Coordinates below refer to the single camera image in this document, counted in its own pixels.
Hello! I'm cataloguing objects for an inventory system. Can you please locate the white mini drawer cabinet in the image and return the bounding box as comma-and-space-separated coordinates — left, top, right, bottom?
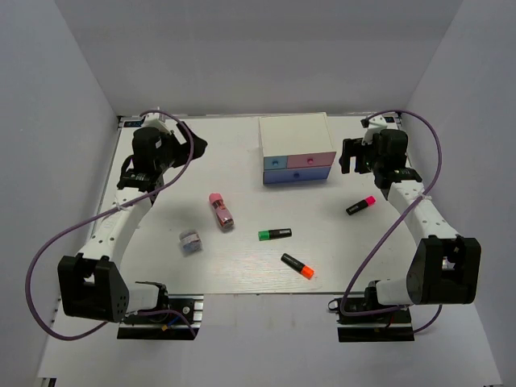
258, 112, 336, 173

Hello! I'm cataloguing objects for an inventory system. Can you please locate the light blue small drawer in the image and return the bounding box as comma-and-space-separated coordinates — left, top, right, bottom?
264, 156, 288, 171

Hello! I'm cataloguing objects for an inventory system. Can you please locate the clear jar of paper clips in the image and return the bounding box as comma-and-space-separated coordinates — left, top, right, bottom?
179, 230, 202, 256

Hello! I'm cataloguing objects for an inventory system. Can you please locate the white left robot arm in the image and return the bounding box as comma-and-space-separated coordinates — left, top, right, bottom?
57, 120, 207, 323

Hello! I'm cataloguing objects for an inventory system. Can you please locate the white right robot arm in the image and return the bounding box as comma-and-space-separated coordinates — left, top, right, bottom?
339, 128, 481, 322

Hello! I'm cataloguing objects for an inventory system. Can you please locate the pink small drawer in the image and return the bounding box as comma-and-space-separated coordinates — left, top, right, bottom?
287, 152, 335, 169

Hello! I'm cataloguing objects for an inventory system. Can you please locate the pink highlighter marker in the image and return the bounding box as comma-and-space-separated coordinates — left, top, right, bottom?
346, 196, 376, 215

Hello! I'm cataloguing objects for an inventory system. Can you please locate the blue wide bottom drawer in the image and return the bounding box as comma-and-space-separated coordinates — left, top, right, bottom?
263, 166, 331, 185

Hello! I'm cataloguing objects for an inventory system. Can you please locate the pink tube of erasers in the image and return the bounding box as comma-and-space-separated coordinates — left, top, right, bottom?
209, 193, 234, 231

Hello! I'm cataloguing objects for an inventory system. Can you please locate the green highlighter marker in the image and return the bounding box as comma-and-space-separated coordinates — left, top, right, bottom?
258, 228, 292, 241

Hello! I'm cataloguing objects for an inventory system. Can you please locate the orange highlighter marker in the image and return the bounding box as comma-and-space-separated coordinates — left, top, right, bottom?
281, 253, 314, 280

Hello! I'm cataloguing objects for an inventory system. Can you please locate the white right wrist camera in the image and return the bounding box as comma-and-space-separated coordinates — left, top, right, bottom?
360, 115, 388, 146

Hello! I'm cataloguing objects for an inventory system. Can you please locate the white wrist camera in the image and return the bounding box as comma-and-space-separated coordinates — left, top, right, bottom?
360, 115, 388, 146
141, 113, 170, 134

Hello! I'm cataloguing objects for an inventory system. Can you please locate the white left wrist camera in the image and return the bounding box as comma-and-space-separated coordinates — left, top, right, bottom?
141, 113, 170, 134

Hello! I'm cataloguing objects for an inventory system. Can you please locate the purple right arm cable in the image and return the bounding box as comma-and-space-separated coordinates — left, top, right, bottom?
339, 110, 443, 336

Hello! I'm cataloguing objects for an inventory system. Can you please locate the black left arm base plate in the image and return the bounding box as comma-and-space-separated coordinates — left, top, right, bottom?
117, 295, 204, 341

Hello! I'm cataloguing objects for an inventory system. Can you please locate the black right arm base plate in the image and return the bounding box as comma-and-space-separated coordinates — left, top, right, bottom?
327, 298, 414, 343

